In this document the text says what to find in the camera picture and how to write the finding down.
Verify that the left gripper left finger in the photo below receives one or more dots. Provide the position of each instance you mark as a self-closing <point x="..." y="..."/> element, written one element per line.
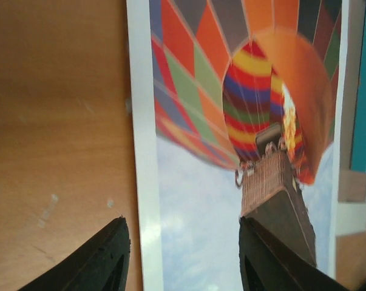
<point x="101" y="263"/>

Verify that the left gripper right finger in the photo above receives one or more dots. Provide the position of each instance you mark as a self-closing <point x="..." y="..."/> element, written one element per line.
<point x="266" y="263"/>

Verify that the white mat board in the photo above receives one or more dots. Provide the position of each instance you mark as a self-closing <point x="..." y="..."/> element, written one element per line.
<point x="351" y="205"/>

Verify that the hot air balloon photo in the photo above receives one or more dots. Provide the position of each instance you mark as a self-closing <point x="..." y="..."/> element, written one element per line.
<point x="234" y="105"/>

